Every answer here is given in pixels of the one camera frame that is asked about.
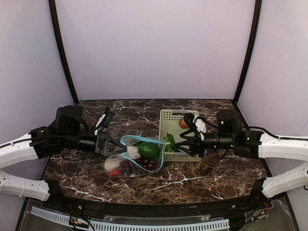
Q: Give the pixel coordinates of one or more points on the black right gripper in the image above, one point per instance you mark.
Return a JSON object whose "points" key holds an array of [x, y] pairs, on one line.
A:
{"points": [[199, 142]]}

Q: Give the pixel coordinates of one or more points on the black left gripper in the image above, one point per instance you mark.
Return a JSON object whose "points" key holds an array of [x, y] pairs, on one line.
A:
{"points": [[100, 144]]}

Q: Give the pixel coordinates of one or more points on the green toy cucumber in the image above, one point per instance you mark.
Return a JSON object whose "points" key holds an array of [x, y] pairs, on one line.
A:
{"points": [[171, 138]]}

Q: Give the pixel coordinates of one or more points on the dark red toy grapes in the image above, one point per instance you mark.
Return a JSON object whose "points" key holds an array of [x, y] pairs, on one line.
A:
{"points": [[141, 167]]}

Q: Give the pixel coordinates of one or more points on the red toy chili pepper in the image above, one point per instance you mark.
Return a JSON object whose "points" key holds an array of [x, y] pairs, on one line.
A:
{"points": [[114, 173]]}

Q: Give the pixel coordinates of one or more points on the clear zip top bag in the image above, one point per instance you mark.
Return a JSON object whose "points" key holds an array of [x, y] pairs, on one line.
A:
{"points": [[159, 162]]}

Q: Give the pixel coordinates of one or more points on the dark green toy avocado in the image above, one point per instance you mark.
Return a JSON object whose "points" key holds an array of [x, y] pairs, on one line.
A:
{"points": [[149, 150]]}

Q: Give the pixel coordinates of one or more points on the green toy grapes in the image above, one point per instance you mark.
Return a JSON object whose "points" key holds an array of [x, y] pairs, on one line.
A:
{"points": [[168, 149]]}

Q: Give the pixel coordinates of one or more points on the green toy leafy vegetable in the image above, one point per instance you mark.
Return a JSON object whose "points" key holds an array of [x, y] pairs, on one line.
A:
{"points": [[113, 162]]}

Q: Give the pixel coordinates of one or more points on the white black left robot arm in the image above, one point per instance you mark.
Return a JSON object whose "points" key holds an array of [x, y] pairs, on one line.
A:
{"points": [[68, 131]]}

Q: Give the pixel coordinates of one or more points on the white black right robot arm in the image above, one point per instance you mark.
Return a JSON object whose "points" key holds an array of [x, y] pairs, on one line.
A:
{"points": [[255, 143]]}

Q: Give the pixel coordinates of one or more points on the brown toy mushroom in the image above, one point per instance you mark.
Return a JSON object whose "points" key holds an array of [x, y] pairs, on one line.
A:
{"points": [[183, 124]]}

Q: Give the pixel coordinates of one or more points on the pale green plastic basket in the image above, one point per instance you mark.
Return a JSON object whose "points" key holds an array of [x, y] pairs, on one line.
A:
{"points": [[169, 123]]}

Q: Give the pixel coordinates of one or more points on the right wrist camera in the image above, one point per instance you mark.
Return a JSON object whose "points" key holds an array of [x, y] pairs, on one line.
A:
{"points": [[195, 122]]}

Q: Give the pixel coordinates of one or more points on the white slotted cable duct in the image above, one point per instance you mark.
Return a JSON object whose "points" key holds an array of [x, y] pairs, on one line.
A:
{"points": [[113, 223]]}

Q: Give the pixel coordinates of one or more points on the black front frame rail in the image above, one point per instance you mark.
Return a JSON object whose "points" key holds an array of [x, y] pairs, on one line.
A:
{"points": [[225, 208]]}

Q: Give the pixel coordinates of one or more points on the black frame left post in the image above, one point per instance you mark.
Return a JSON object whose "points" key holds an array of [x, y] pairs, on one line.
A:
{"points": [[61, 50]]}

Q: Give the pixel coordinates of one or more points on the black frame post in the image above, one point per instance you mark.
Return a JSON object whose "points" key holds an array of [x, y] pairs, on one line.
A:
{"points": [[249, 50], [61, 50]]}

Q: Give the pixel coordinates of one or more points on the black frame right post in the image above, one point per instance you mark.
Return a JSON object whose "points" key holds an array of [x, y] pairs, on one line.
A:
{"points": [[249, 50]]}

